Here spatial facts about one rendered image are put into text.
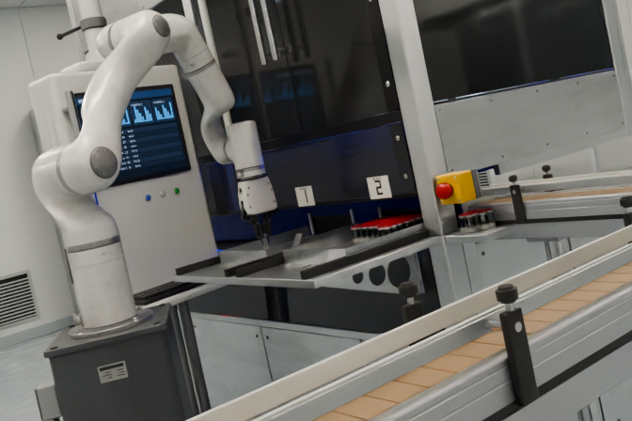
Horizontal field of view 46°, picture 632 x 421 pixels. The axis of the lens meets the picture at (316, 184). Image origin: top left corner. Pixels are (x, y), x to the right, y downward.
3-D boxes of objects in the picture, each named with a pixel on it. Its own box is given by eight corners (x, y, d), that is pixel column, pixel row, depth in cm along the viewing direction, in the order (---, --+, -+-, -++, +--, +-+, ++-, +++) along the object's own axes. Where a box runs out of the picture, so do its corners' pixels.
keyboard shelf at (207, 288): (206, 278, 266) (204, 271, 266) (258, 275, 247) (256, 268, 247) (97, 317, 233) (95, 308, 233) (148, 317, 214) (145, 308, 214)
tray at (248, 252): (309, 236, 241) (308, 225, 241) (361, 233, 220) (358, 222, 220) (221, 262, 221) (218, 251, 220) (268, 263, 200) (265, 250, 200)
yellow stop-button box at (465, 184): (459, 198, 185) (453, 171, 185) (481, 196, 179) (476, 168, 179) (439, 205, 181) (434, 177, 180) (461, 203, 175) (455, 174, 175)
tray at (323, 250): (379, 232, 214) (376, 221, 214) (445, 229, 193) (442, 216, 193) (285, 263, 194) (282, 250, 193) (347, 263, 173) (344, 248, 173)
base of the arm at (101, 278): (61, 345, 158) (42, 261, 157) (76, 326, 176) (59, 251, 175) (150, 323, 160) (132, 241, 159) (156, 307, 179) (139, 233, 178)
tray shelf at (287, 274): (302, 241, 245) (301, 236, 245) (460, 236, 189) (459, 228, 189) (173, 281, 216) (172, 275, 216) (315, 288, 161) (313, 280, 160)
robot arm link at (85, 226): (86, 250, 159) (62, 142, 158) (39, 257, 170) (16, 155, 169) (131, 238, 168) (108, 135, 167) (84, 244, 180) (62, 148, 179)
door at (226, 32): (226, 150, 259) (190, -15, 256) (303, 132, 222) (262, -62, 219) (224, 150, 259) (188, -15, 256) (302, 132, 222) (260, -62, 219)
